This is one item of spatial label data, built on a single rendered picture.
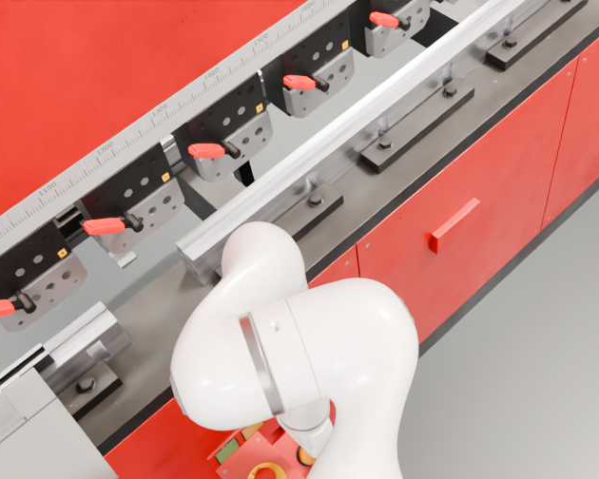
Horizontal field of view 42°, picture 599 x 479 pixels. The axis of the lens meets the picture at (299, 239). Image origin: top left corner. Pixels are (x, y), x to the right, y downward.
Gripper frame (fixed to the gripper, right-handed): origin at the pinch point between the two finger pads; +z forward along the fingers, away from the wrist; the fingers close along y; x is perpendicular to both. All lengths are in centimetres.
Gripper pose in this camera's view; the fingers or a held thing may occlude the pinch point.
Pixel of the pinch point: (309, 438)
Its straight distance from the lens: 142.7
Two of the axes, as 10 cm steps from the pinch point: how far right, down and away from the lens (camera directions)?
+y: 6.9, 5.9, -4.1
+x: 7.2, -6.2, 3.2
